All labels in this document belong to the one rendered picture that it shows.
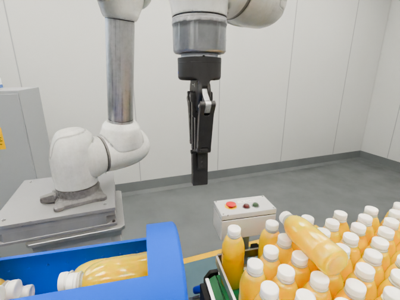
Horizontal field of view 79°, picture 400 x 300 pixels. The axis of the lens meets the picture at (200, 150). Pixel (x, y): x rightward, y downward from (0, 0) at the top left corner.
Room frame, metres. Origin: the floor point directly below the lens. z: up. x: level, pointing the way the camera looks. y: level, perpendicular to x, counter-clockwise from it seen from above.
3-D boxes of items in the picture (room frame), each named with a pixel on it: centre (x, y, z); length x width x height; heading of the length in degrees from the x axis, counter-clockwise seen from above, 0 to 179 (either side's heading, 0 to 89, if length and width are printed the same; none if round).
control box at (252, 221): (0.76, -0.16, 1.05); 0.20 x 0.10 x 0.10; 103
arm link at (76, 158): (0.88, 0.48, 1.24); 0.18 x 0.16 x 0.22; 135
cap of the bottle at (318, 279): (0.44, -0.27, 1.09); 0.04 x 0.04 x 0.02
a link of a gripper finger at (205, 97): (0.41, -0.01, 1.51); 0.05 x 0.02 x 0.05; 13
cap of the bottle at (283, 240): (0.58, -0.24, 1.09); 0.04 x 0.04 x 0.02
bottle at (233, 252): (0.62, -0.10, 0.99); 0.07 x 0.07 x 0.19
